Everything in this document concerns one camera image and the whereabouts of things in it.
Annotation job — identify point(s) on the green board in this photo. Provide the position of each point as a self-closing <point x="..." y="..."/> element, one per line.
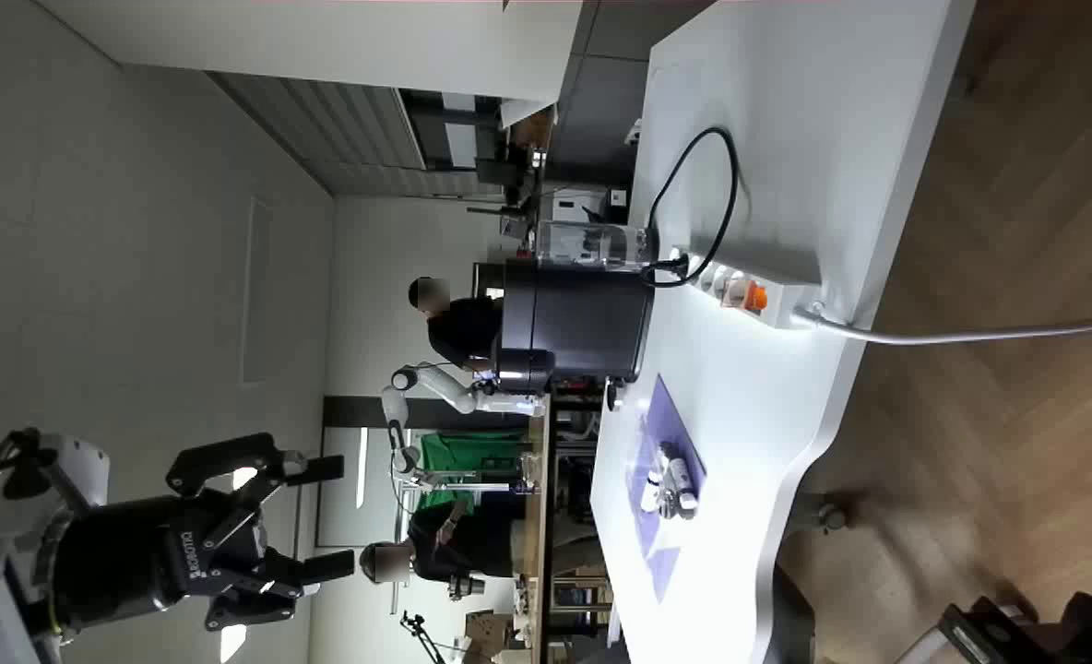
<point x="473" y="455"/>

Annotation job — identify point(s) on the grey slatted shutter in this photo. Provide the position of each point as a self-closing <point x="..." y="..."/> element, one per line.
<point x="349" y="130"/>

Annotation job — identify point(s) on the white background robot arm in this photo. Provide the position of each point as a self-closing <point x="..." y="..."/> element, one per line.
<point x="448" y="389"/>

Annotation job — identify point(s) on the white box appliance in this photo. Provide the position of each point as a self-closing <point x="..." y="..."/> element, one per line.
<point x="578" y="221"/>

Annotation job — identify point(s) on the purple mat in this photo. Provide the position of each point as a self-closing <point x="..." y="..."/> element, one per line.
<point x="667" y="425"/>

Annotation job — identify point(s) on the grey power strip orange switch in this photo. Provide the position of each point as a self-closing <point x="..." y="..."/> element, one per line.
<point x="760" y="275"/>

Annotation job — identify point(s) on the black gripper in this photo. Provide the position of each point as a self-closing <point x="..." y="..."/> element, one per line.
<point x="126" y="557"/>

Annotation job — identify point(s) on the white-capped bottle with dark band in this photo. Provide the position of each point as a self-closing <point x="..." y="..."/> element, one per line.
<point x="685" y="502"/>

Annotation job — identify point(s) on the black computer monitor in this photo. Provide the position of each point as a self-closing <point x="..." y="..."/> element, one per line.
<point x="568" y="321"/>

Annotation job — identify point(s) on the dark chair base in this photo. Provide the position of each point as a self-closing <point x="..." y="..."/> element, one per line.
<point x="1010" y="630"/>

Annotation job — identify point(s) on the person in black shirt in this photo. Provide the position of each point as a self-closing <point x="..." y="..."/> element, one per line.
<point x="458" y="540"/>
<point x="462" y="325"/>

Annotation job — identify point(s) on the white panel with black frame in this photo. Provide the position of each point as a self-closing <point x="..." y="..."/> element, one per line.
<point x="350" y="491"/>

